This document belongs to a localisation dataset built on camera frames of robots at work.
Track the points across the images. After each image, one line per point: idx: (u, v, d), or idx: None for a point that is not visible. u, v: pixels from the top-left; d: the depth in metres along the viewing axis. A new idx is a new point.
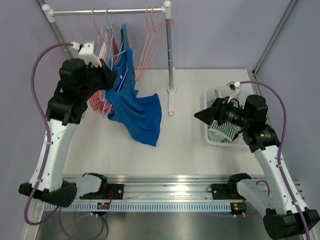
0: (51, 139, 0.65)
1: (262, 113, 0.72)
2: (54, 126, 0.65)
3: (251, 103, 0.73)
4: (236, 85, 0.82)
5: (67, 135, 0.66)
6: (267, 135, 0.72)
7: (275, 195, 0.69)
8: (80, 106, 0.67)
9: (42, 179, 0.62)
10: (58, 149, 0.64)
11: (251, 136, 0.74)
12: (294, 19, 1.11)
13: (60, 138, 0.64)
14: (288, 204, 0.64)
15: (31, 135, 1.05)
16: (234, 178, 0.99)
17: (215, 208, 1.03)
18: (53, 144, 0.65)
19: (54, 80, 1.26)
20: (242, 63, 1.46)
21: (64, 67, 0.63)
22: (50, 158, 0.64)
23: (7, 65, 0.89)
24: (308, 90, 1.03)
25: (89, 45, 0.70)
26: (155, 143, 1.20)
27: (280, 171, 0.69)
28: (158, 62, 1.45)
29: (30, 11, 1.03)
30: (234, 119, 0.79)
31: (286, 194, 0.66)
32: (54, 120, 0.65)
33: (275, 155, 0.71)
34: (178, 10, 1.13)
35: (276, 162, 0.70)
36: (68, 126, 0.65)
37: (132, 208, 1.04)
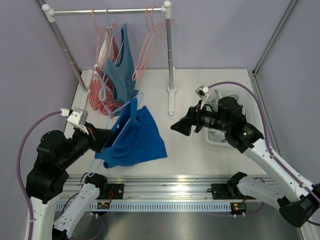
0: (33, 216, 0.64)
1: (237, 114, 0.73)
2: (35, 204, 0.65)
3: (224, 109, 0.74)
4: (204, 90, 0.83)
5: (49, 210, 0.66)
6: (250, 132, 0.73)
7: (282, 185, 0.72)
8: (60, 180, 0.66)
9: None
10: (42, 225, 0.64)
11: (236, 139, 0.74)
12: (294, 19, 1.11)
13: (43, 214, 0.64)
14: (297, 189, 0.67)
15: (31, 136, 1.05)
16: (232, 181, 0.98)
17: (215, 208, 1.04)
18: (37, 221, 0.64)
19: (55, 80, 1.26)
20: (242, 63, 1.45)
21: (41, 144, 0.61)
22: (35, 234, 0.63)
23: (7, 64, 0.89)
24: (309, 90, 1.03)
25: (76, 115, 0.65)
26: (165, 154, 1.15)
27: (276, 161, 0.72)
28: (158, 62, 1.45)
29: (30, 11, 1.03)
30: (211, 124, 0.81)
31: (291, 181, 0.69)
32: (34, 196, 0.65)
33: (265, 148, 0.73)
34: (178, 10, 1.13)
35: (269, 154, 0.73)
36: (48, 203, 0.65)
37: (132, 207, 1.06)
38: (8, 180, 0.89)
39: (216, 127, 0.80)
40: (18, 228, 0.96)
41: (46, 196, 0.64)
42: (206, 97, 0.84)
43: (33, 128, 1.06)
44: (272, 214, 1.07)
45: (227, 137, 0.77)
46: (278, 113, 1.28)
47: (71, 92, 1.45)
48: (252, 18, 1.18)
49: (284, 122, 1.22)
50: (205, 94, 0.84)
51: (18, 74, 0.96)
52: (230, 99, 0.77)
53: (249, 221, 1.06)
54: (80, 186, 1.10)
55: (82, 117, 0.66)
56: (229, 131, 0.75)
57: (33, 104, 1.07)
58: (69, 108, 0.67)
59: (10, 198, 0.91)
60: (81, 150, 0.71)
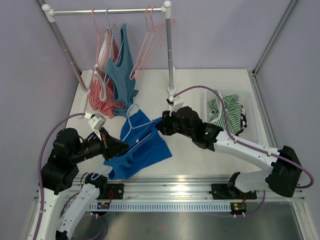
0: (44, 207, 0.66)
1: (194, 118, 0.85)
2: (47, 195, 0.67)
3: (183, 118, 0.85)
4: (170, 99, 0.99)
5: (59, 202, 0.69)
6: (211, 130, 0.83)
7: (255, 162, 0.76)
8: (71, 174, 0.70)
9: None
10: (50, 217, 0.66)
11: (203, 141, 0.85)
12: (294, 19, 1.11)
13: (53, 206, 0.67)
14: (266, 159, 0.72)
15: (31, 136, 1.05)
16: (231, 184, 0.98)
17: (215, 208, 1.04)
18: (46, 212, 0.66)
19: (55, 80, 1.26)
20: (242, 63, 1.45)
21: (58, 138, 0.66)
22: (43, 225, 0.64)
23: (7, 64, 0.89)
24: (309, 90, 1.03)
25: (94, 119, 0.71)
26: (170, 154, 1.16)
27: (240, 143, 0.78)
28: (158, 62, 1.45)
29: (30, 11, 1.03)
30: (178, 129, 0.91)
31: (259, 154, 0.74)
32: (47, 187, 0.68)
33: (227, 137, 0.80)
34: (178, 10, 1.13)
35: (232, 140, 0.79)
36: (59, 195, 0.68)
37: (133, 207, 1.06)
38: (8, 180, 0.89)
39: (181, 131, 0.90)
40: (17, 228, 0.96)
41: (58, 188, 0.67)
42: (174, 104, 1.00)
43: (33, 128, 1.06)
44: (272, 213, 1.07)
45: (195, 142, 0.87)
46: (278, 113, 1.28)
47: (71, 92, 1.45)
48: (252, 18, 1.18)
49: (284, 122, 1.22)
50: (172, 102, 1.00)
51: (18, 74, 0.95)
52: (186, 109, 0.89)
53: (249, 221, 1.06)
54: (80, 186, 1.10)
55: (99, 123, 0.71)
56: (194, 137, 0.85)
57: (33, 104, 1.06)
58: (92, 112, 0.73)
59: (10, 197, 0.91)
60: (92, 153, 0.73)
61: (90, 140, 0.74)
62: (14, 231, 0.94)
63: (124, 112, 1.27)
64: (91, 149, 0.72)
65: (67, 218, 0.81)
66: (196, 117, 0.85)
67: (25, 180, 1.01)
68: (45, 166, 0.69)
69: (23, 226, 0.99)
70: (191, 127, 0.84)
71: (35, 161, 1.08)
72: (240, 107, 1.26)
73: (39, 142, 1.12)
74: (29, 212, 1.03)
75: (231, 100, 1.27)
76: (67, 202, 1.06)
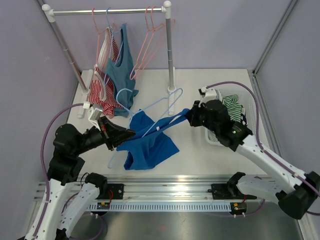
0: (49, 197, 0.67)
1: (225, 113, 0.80)
2: (53, 186, 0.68)
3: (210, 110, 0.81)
4: (203, 89, 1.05)
5: (64, 194, 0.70)
6: (239, 130, 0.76)
7: (275, 178, 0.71)
8: (77, 166, 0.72)
9: (37, 235, 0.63)
10: (55, 207, 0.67)
11: (227, 138, 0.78)
12: (294, 19, 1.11)
13: (58, 196, 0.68)
14: (290, 179, 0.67)
15: (31, 136, 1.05)
16: (232, 182, 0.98)
17: (215, 208, 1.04)
18: (51, 202, 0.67)
19: (55, 79, 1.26)
20: (242, 63, 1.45)
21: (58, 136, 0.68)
22: (46, 216, 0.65)
23: (7, 64, 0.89)
24: (308, 90, 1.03)
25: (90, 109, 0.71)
26: (177, 149, 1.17)
27: (267, 154, 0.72)
28: (158, 62, 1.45)
29: (30, 11, 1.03)
30: (204, 121, 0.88)
31: (283, 171, 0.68)
32: (53, 178, 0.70)
33: (255, 143, 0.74)
34: (178, 10, 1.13)
35: (259, 148, 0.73)
36: (65, 185, 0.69)
37: (133, 207, 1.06)
38: (7, 180, 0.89)
39: (207, 124, 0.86)
40: (17, 227, 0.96)
41: (64, 179, 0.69)
42: (205, 95, 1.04)
43: (33, 128, 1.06)
44: (273, 213, 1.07)
45: (218, 138, 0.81)
46: (278, 112, 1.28)
47: (71, 92, 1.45)
48: (253, 18, 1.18)
49: (284, 122, 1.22)
50: (204, 93, 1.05)
51: (18, 74, 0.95)
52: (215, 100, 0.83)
53: (249, 221, 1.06)
54: (79, 186, 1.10)
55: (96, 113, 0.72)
56: (218, 131, 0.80)
57: (33, 104, 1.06)
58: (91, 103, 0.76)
59: (10, 197, 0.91)
60: (94, 144, 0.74)
61: (91, 130, 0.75)
62: (14, 231, 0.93)
63: (124, 112, 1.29)
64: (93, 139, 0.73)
65: (68, 216, 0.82)
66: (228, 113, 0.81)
67: (25, 180, 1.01)
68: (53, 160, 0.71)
69: (23, 226, 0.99)
70: (218, 123, 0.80)
71: (34, 161, 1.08)
72: (240, 108, 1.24)
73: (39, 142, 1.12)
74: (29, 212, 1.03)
75: (231, 100, 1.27)
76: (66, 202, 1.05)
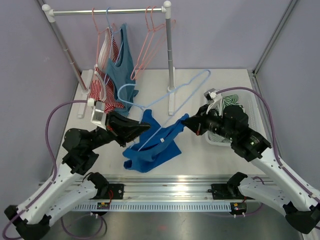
0: (55, 179, 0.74)
1: (245, 122, 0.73)
2: (62, 170, 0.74)
3: (229, 118, 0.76)
4: (212, 96, 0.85)
5: (69, 181, 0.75)
6: (257, 141, 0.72)
7: (289, 194, 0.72)
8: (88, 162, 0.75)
9: (28, 208, 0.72)
10: (55, 190, 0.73)
11: (243, 148, 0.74)
12: (294, 19, 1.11)
13: (62, 182, 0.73)
14: (306, 199, 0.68)
15: (31, 136, 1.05)
16: (232, 182, 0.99)
17: (215, 208, 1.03)
18: (54, 184, 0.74)
19: (55, 79, 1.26)
20: (242, 63, 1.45)
21: (67, 135, 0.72)
22: (44, 195, 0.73)
23: (7, 64, 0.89)
24: (308, 90, 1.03)
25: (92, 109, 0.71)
26: (179, 151, 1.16)
27: (285, 171, 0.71)
28: (158, 62, 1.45)
29: (30, 11, 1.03)
30: (215, 129, 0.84)
31: (301, 190, 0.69)
32: (66, 164, 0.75)
33: (273, 158, 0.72)
34: (178, 10, 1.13)
35: (278, 164, 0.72)
36: (73, 175, 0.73)
37: (133, 208, 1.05)
38: (7, 180, 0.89)
39: (220, 132, 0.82)
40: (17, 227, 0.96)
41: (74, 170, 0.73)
42: (214, 102, 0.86)
43: (33, 128, 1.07)
44: (273, 214, 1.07)
45: (233, 147, 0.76)
46: (278, 112, 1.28)
47: (71, 92, 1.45)
48: (253, 18, 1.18)
49: (284, 122, 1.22)
50: (212, 99, 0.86)
51: (18, 74, 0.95)
52: (235, 108, 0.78)
53: (249, 221, 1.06)
54: None
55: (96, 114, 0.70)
56: (235, 141, 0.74)
57: (33, 105, 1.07)
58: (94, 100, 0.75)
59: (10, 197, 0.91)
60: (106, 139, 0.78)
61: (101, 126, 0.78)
62: None
63: (126, 112, 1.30)
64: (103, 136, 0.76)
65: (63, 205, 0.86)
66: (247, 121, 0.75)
67: (26, 180, 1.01)
68: None
69: None
70: (236, 131, 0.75)
71: (34, 161, 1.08)
72: None
73: (39, 142, 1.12)
74: None
75: (231, 100, 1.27)
76: None
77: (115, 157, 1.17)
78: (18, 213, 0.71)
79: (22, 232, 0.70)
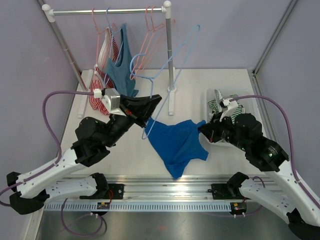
0: (58, 162, 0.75)
1: (259, 131, 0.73)
2: (67, 155, 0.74)
3: (243, 126, 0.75)
4: (225, 103, 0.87)
5: (70, 169, 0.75)
6: (275, 152, 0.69)
7: (300, 208, 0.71)
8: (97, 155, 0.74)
9: (26, 183, 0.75)
10: (55, 173, 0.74)
11: (259, 159, 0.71)
12: (294, 19, 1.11)
13: (63, 168, 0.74)
14: (318, 215, 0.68)
15: (31, 136, 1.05)
16: (232, 183, 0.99)
17: (215, 208, 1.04)
18: (56, 168, 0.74)
19: (54, 79, 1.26)
20: (242, 63, 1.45)
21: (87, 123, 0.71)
22: (42, 175, 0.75)
23: (7, 64, 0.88)
24: (309, 90, 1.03)
25: (107, 101, 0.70)
26: None
27: (301, 186, 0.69)
28: (158, 62, 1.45)
29: (30, 11, 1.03)
30: (228, 137, 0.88)
31: (313, 207, 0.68)
32: (74, 150, 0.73)
33: (290, 172, 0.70)
34: (178, 10, 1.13)
35: (294, 178, 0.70)
36: (77, 164, 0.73)
37: (133, 207, 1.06)
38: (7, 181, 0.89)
39: (233, 141, 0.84)
40: (17, 227, 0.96)
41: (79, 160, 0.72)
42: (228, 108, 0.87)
43: (33, 128, 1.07)
44: (273, 213, 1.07)
45: (248, 157, 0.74)
46: (278, 112, 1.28)
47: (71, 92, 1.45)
48: (253, 18, 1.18)
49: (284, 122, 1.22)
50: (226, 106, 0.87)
51: (17, 74, 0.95)
52: (246, 115, 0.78)
53: (249, 222, 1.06)
54: None
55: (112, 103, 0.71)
56: (249, 151, 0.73)
57: (33, 104, 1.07)
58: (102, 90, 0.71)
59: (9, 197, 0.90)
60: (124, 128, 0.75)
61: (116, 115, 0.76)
62: (13, 231, 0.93)
63: None
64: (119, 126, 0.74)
65: (60, 192, 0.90)
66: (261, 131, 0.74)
67: None
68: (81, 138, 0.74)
69: (22, 226, 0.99)
70: (249, 140, 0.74)
71: (34, 161, 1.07)
72: (240, 108, 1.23)
73: (39, 142, 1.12)
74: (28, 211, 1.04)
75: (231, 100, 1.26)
76: (65, 201, 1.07)
77: (115, 158, 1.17)
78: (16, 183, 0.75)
79: (13, 204, 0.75)
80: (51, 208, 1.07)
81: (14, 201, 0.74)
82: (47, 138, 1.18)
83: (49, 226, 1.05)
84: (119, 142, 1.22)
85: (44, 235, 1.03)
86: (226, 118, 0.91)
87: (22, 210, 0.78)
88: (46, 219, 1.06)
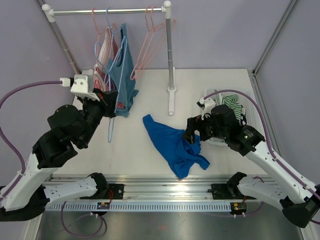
0: (25, 171, 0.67)
1: (232, 117, 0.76)
2: (31, 162, 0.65)
3: (217, 114, 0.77)
4: (201, 102, 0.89)
5: (39, 175, 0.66)
6: (251, 135, 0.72)
7: (283, 186, 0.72)
8: (63, 156, 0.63)
9: (5, 197, 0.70)
10: (25, 182, 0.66)
11: (237, 142, 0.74)
12: (294, 19, 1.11)
13: (31, 176, 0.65)
14: (301, 190, 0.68)
15: (31, 136, 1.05)
16: (232, 182, 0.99)
17: (215, 208, 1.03)
18: (24, 177, 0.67)
19: (54, 79, 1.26)
20: (242, 63, 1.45)
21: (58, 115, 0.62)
22: (16, 187, 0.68)
23: (7, 64, 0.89)
24: (308, 90, 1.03)
25: (82, 82, 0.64)
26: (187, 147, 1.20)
27: (279, 163, 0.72)
28: (158, 62, 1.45)
29: (30, 11, 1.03)
30: (211, 132, 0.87)
31: (295, 182, 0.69)
32: (36, 155, 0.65)
33: (267, 151, 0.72)
34: (178, 10, 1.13)
35: (271, 157, 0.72)
36: (41, 169, 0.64)
37: (132, 207, 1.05)
38: None
39: (215, 134, 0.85)
40: (17, 226, 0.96)
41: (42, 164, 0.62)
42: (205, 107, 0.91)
43: (33, 128, 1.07)
44: (273, 213, 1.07)
45: (228, 143, 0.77)
46: (278, 112, 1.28)
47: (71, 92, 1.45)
48: (253, 18, 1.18)
49: (284, 122, 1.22)
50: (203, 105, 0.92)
51: (18, 74, 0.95)
52: (221, 105, 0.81)
53: (249, 221, 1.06)
54: None
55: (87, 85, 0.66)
56: (228, 136, 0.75)
57: (33, 104, 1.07)
58: (70, 79, 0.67)
59: None
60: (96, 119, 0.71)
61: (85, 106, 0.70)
62: (13, 231, 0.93)
63: (124, 112, 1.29)
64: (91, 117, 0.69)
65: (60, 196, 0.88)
66: (236, 117, 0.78)
67: None
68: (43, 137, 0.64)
69: (22, 226, 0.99)
70: (225, 127, 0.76)
71: None
72: (240, 108, 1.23)
73: None
74: None
75: (231, 100, 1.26)
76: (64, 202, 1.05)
77: (115, 158, 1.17)
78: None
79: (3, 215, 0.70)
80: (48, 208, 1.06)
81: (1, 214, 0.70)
82: None
83: (49, 226, 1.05)
84: (119, 142, 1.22)
85: (45, 235, 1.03)
86: (207, 115, 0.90)
87: (20, 218, 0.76)
88: (46, 218, 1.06)
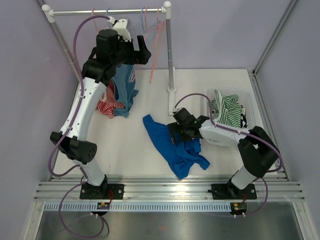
0: (83, 94, 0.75)
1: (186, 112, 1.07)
2: (87, 83, 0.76)
3: (176, 113, 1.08)
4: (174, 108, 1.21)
5: (97, 93, 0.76)
6: (198, 119, 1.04)
7: (231, 142, 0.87)
8: (110, 69, 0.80)
9: (71, 127, 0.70)
10: (89, 101, 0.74)
11: (192, 129, 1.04)
12: (293, 19, 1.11)
13: (91, 94, 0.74)
14: (236, 136, 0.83)
15: (32, 136, 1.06)
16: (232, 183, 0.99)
17: (215, 208, 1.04)
18: (85, 99, 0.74)
19: (55, 79, 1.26)
20: (242, 63, 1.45)
21: (100, 35, 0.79)
22: (80, 112, 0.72)
23: (7, 64, 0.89)
24: (308, 89, 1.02)
25: (123, 21, 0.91)
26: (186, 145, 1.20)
27: (219, 127, 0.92)
28: (159, 62, 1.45)
29: (30, 11, 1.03)
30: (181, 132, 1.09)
31: (231, 133, 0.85)
32: (89, 77, 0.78)
33: (210, 124, 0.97)
34: (178, 10, 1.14)
35: (213, 126, 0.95)
36: (99, 84, 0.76)
37: (133, 207, 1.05)
38: (7, 180, 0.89)
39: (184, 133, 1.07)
40: (17, 227, 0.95)
41: (98, 78, 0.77)
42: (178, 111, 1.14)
43: (34, 127, 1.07)
44: (273, 213, 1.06)
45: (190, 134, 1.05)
46: (278, 112, 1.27)
47: (71, 92, 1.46)
48: (253, 18, 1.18)
49: (284, 121, 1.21)
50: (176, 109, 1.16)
51: (18, 74, 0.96)
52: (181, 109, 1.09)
53: (249, 221, 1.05)
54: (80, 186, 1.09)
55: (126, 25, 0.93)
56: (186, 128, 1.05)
57: (33, 103, 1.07)
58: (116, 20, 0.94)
59: (10, 197, 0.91)
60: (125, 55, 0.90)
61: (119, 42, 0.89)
62: (13, 231, 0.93)
63: (124, 112, 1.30)
64: (123, 47, 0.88)
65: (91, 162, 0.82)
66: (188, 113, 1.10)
67: (26, 180, 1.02)
68: (88, 63, 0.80)
69: (22, 226, 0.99)
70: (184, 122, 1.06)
71: (34, 161, 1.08)
72: (240, 107, 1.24)
73: (39, 141, 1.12)
74: (29, 212, 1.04)
75: (231, 100, 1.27)
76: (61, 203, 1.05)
77: (115, 158, 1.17)
78: (64, 133, 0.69)
79: (77, 147, 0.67)
80: (45, 208, 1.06)
81: (75, 145, 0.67)
82: (47, 139, 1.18)
83: (49, 226, 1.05)
84: (119, 141, 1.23)
85: (44, 235, 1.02)
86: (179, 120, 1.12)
87: (84, 152, 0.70)
88: (46, 219, 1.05)
